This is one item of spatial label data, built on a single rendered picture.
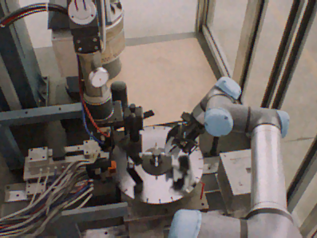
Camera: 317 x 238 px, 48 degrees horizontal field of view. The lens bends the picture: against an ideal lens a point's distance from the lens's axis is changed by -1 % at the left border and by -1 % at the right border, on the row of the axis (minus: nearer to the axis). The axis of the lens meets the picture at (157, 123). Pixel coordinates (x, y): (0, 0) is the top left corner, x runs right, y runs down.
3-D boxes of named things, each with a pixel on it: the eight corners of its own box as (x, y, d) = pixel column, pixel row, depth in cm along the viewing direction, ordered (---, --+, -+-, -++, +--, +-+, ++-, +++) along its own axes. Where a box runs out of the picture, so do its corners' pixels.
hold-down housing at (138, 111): (144, 143, 117) (142, 99, 102) (144, 154, 114) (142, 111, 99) (127, 143, 117) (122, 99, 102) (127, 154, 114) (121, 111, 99)
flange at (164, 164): (136, 154, 129) (136, 150, 127) (164, 144, 132) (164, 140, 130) (148, 179, 123) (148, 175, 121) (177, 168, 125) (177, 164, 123)
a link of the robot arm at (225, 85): (220, 83, 99) (222, 69, 106) (197, 109, 105) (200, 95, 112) (243, 99, 101) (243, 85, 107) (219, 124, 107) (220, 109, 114)
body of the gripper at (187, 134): (168, 146, 114) (190, 122, 107) (171, 129, 121) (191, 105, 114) (188, 157, 116) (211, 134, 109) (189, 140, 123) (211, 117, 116)
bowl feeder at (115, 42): (124, 49, 202) (120, -11, 175) (131, 85, 182) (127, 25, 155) (69, 54, 199) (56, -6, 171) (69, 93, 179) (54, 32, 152)
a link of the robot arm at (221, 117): (248, 118, 91) (247, 97, 100) (204, 112, 92) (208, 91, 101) (243, 143, 96) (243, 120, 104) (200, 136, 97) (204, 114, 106)
